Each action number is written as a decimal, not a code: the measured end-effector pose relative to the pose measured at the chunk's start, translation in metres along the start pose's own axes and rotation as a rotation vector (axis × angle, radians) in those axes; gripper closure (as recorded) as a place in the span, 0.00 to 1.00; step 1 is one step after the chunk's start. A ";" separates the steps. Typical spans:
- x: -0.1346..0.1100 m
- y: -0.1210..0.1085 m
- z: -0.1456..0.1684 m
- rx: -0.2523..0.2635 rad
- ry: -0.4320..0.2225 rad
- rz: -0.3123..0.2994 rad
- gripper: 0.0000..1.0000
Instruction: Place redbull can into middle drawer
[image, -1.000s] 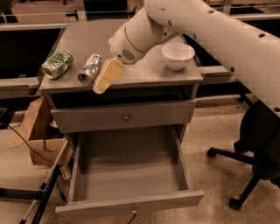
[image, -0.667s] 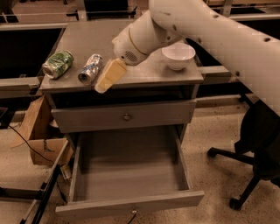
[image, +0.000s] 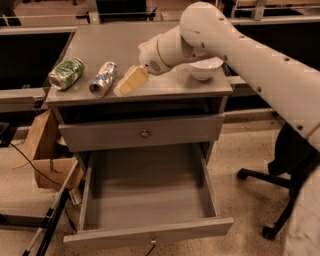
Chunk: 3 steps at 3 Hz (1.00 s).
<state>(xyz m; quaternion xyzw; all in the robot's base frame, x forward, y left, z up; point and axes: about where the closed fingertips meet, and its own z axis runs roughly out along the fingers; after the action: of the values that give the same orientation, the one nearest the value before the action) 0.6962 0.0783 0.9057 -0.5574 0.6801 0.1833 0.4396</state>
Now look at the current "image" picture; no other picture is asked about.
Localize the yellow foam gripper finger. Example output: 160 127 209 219
113 65 149 97

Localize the silver blue redbull can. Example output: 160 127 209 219
89 62 118 98

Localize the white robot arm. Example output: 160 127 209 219
116 2 320 256

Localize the grey wooden drawer cabinet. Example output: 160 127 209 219
46 22 232 166

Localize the brass upper drawer knob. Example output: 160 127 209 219
140 130 150 138

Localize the green crushed soda can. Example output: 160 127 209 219
48 58 84 91

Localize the upper grey drawer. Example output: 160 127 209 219
59 114 224 152

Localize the open grey lower drawer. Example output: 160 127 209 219
64 144 233 252

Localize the white ceramic bowl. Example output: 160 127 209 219
190 57 223 81

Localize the brown cardboard box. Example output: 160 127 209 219
12 110 76 189

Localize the black office chair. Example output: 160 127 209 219
237 123 320 240

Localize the left grey desk frame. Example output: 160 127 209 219
0 27 76 113

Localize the grey desk frame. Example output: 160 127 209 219
225 22 320 122
0 27 76 113

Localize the right grey desk frame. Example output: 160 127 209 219
225 22 320 122

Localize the black floor cable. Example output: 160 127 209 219
9 142 78 233

